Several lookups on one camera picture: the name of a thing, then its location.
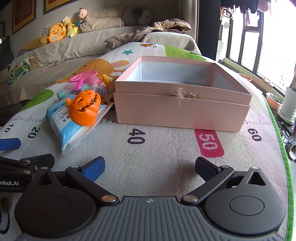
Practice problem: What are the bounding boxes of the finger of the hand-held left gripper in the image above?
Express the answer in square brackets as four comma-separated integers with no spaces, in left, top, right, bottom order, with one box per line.
[0,138,21,151]
[0,154,55,179]

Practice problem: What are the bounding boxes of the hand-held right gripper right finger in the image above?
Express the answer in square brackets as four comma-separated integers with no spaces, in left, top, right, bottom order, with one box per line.
[181,157,269,206]

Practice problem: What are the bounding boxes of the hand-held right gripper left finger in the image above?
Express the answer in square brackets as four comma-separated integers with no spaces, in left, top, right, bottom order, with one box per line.
[30,156,117,205]

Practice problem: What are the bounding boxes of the blue white wipes packet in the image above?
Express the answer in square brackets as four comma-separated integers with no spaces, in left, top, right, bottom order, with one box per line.
[45,100,114,155]

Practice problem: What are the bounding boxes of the orange pumpkin toy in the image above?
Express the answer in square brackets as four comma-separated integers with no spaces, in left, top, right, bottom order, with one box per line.
[66,90,102,126]

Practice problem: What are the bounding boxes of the pink cardboard box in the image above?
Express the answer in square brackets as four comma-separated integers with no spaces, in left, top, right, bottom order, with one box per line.
[114,56,252,132]

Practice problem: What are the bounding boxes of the yellow toy block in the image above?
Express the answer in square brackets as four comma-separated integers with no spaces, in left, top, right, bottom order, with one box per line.
[102,74,114,88]

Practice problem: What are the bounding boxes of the pink plastic toy basket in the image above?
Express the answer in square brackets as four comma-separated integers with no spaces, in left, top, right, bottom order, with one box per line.
[70,71,98,91]

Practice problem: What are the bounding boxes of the printed play mat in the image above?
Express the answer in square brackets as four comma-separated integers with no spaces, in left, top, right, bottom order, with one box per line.
[0,42,292,241]

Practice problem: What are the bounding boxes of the teal plastic toy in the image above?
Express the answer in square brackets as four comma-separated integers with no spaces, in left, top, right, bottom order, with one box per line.
[57,90,77,101]

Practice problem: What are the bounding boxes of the green yellow cloth toy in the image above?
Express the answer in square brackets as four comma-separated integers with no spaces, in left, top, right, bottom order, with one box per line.
[6,61,30,85]

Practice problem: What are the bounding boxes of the small brown plush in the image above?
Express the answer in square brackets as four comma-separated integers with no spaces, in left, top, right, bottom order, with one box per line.
[28,56,40,70]

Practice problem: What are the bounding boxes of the pink toy stick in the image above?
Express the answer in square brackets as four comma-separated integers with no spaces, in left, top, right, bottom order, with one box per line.
[39,60,59,73]

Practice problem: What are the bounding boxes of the pink round toy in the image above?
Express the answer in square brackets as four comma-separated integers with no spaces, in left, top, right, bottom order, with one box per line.
[83,76,102,90]

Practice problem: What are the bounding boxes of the grey slipper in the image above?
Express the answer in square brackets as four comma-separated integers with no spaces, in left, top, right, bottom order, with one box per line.
[287,144,296,161]

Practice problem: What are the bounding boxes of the black cabinet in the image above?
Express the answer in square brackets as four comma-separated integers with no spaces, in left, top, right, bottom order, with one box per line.
[0,36,14,70]

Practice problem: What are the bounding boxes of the pink flower pot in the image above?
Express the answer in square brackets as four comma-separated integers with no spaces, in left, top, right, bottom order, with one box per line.
[266,92,284,111]

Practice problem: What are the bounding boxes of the yellow plush pillow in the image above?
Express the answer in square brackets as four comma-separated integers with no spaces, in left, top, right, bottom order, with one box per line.
[23,36,48,50]

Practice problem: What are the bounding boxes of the white flower pot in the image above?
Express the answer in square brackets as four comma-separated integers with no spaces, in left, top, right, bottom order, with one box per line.
[277,87,296,122]

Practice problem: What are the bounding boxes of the beige covered sofa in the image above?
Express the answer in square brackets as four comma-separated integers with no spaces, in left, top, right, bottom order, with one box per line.
[0,25,201,109]

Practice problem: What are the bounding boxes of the large yellow duck plush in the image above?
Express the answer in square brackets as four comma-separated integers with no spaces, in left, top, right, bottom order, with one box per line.
[43,23,68,43]

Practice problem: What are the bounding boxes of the large framed picture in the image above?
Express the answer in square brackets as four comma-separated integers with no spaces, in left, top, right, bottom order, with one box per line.
[12,0,37,34]

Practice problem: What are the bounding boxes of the doll with pink hat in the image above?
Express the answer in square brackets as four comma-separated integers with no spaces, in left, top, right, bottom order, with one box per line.
[76,7,88,27]

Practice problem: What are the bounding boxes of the brown puffer jacket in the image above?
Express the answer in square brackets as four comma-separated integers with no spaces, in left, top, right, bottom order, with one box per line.
[104,20,192,47]

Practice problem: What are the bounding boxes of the wide framed picture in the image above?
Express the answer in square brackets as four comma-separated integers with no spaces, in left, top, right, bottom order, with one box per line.
[44,0,79,13]

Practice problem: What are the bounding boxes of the beige folded blanket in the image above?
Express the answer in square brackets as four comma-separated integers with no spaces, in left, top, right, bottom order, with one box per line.
[80,6,125,33]

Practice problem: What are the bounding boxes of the grey curtain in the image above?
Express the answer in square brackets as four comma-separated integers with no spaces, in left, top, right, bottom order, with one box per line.
[178,0,201,42]

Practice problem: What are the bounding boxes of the grey plush toy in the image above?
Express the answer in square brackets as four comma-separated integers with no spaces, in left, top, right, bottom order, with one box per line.
[122,8,153,26]

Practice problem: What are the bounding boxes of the hanging clothes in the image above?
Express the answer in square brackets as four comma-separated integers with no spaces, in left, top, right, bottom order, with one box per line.
[221,0,273,14]

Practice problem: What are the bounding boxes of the black cables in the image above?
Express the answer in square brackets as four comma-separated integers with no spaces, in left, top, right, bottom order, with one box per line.
[277,120,295,144]

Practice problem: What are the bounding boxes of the dark window frame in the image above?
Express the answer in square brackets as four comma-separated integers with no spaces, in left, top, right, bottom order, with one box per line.
[217,0,296,93]

